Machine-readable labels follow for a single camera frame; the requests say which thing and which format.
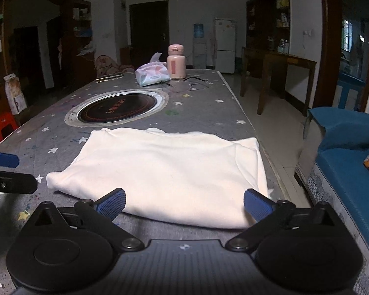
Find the dark wooden door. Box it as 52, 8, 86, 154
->
129, 0, 169, 68

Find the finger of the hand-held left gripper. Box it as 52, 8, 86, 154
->
0, 150, 20, 167
0, 170, 38, 196

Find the grey star-print tablecloth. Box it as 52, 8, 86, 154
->
0, 69, 296, 295

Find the cream sweatshirt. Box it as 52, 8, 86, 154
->
46, 127, 269, 229

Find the dark wood bookcase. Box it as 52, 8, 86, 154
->
61, 0, 96, 83

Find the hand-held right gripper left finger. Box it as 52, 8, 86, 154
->
25, 188, 145, 252

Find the patterned kids sofa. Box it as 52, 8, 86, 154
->
94, 55, 136, 77

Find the small blue table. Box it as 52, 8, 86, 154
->
338, 72, 366, 111

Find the red plastic stool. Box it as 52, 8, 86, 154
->
0, 112, 19, 142

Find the round built-in induction cooktop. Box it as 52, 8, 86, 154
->
64, 88, 169, 128

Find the blue sofa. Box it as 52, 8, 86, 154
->
295, 107, 369, 295

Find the pink bottle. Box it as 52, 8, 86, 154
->
167, 44, 186, 79

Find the white refrigerator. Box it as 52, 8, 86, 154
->
214, 18, 237, 74

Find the dark wooden side desk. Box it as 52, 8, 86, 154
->
240, 47, 317, 117

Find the water dispenser with blue bottle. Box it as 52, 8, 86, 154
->
192, 24, 207, 70

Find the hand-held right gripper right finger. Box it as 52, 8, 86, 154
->
225, 188, 342, 252

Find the white paper bag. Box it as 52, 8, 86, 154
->
4, 74, 28, 116

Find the dark wood display cabinet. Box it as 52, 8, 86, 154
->
246, 0, 290, 79

